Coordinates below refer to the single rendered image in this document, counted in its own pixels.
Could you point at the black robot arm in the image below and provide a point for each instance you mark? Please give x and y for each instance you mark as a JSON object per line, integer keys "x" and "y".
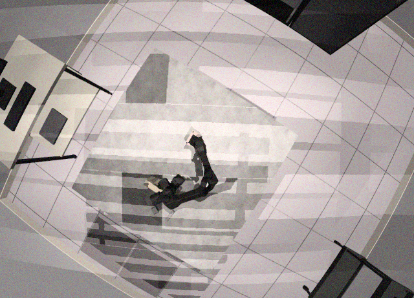
{"x": 168, "y": 197}

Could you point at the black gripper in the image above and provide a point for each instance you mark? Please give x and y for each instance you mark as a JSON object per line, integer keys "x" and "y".
{"x": 176, "y": 182}

